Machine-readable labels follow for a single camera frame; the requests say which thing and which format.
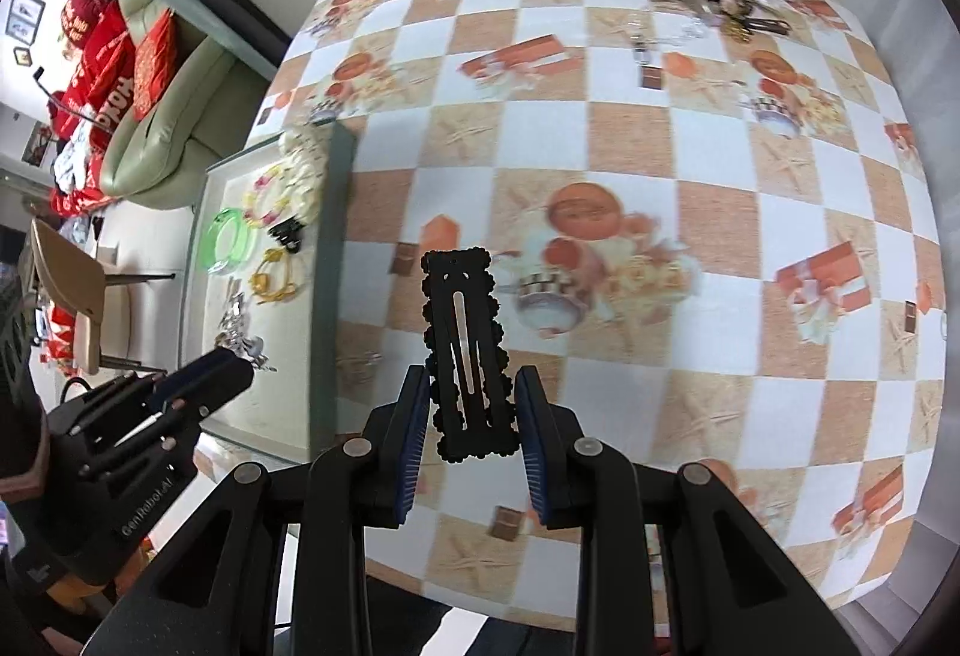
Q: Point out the black scalloped snap hair clip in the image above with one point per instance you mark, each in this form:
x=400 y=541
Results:
x=439 y=296

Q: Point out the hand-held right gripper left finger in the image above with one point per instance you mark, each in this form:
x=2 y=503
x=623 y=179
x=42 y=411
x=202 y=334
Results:
x=412 y=446

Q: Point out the red cushion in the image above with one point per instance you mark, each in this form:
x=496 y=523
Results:
x=154 y=63
x=82 y=11
x=105 y=71

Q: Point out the wooden chair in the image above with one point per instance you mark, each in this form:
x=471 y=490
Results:
x=67 y=281

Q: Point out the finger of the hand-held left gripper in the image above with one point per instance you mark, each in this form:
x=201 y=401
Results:
x=210 y=382

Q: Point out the small black claw clip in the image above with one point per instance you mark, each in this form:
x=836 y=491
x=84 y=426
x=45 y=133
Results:
x=289 y=228

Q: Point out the black picture frame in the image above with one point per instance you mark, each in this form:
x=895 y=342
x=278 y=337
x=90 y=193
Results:
x=23 y=56
x=24 y=14

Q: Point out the pale green sofa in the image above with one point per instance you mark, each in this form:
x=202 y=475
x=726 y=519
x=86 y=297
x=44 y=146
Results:
x=187 y=116

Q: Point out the red cloth pile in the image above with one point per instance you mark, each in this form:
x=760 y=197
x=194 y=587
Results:
x=75 y=191

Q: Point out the green bangle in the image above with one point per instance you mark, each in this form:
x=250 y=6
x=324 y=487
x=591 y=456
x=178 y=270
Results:
x=217 y=236

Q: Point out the cream hair claw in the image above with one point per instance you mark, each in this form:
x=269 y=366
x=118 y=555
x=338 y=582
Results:
x=304 y=168

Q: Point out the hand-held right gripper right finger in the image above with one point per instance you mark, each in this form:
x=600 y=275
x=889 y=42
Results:
x=534 y=461

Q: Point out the silver rhinestone hair clip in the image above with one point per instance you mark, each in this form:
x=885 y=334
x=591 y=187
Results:
x=240 y=326

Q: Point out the checkered printed tablecloth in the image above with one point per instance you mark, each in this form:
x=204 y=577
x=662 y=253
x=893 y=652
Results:
x=675 y=138

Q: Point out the black gold barrette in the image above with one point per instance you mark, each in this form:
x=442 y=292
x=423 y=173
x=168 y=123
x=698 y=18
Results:
x=765 y=24

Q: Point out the person's dark pants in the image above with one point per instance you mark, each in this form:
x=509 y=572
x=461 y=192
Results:
x=420 y=618

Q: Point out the white tray with green rim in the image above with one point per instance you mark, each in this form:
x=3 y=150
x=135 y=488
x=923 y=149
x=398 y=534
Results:
x=300 y=341

